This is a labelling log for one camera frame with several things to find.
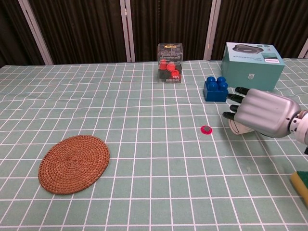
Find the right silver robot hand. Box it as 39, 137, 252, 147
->
222, 87, 302, 139

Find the white paper cup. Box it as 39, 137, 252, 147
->
228, 119, 255, 136

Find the teal cardboard product box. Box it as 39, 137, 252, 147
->
221, 42, 286, 92

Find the blue toy building block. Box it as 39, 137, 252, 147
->
204, 76, 229, 103

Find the yellow green sponge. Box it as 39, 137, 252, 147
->
289, 170, 308, 203

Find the clear box with red caps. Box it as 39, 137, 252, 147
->
157, 43, 185, 84

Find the green checked tablecloth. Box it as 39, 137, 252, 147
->
0, 57, 308, 231

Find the round woven rattan coaster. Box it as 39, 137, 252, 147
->
38, 135, 110, 195

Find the dark folding screen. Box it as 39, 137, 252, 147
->
0, 0, 308, 69

